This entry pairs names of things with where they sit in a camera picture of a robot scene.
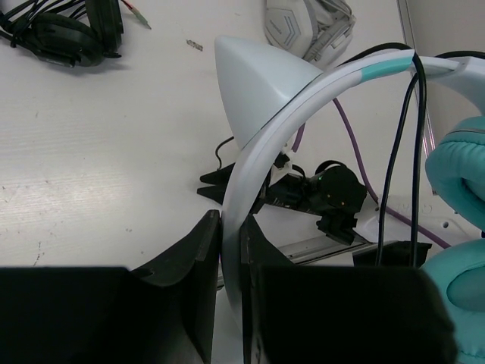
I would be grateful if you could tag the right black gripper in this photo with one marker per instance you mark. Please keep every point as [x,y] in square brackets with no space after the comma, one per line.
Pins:
[287,193]

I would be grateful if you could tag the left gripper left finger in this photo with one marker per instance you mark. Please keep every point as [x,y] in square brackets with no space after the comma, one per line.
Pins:
[160,312]

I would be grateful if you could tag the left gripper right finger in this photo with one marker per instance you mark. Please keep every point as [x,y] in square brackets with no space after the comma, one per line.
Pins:
[337,314]

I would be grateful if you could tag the teal white cat-ear headphones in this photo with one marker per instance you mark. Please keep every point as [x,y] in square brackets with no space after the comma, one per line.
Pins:
[268,94]

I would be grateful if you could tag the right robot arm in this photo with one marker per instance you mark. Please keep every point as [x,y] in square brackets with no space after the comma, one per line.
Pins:
[347,213]

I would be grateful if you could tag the black headphones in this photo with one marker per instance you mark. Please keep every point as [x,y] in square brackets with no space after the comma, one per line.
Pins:
[68,33]

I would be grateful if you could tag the white grey gaming headset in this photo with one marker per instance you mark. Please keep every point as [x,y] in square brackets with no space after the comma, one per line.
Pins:
[316,31]

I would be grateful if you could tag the aluminium front rail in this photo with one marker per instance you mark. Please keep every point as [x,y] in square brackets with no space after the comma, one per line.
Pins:
[319,248]

